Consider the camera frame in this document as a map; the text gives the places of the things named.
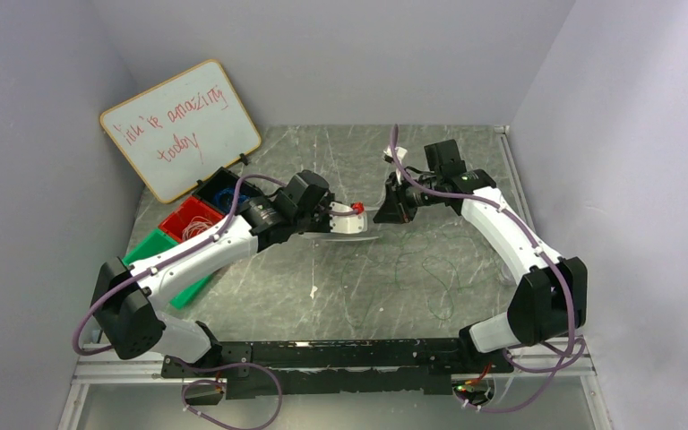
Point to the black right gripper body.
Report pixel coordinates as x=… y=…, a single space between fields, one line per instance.
x=396 y=202

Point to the green storage bin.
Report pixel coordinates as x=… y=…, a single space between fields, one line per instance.
x=155 y=243

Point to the red storage bin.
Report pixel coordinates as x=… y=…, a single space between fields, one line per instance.
x=189 y=219

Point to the whiteboard with red writing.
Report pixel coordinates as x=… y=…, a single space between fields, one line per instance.
x=182 y=130

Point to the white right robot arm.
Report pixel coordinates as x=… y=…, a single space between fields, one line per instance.
x=550 y=298

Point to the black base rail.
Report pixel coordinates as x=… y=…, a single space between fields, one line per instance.
x=431 y=366

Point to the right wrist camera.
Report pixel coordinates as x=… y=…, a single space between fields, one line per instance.
x=391 y=154

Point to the black storage bin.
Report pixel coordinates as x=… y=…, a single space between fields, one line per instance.
x=218 y=190

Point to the white perforated filament spool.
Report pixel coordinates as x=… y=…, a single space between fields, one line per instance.
x=367 y=236

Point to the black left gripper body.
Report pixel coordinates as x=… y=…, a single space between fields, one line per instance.
x=325 y=212

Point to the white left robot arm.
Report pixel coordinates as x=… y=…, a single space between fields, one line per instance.
x=128 y=300

